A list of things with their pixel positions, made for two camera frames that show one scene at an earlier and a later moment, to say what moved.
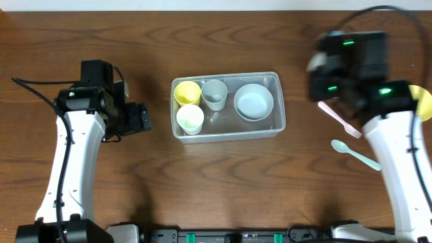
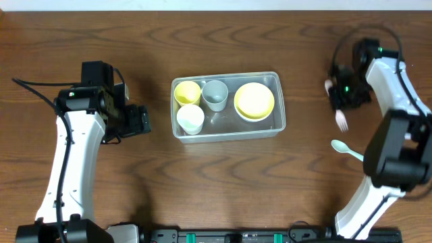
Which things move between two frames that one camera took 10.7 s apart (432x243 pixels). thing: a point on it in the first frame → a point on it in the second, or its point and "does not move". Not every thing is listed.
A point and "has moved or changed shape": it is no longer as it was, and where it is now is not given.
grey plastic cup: x=214 y=92 does not move
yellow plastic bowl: x=424 y=101 → x=254 y=100
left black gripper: x=141 y=117 does not move
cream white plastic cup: x=190 y=118 does not move
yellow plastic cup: x=187 y=93 does not move
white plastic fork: x=348 y=128 has moved or changed shape
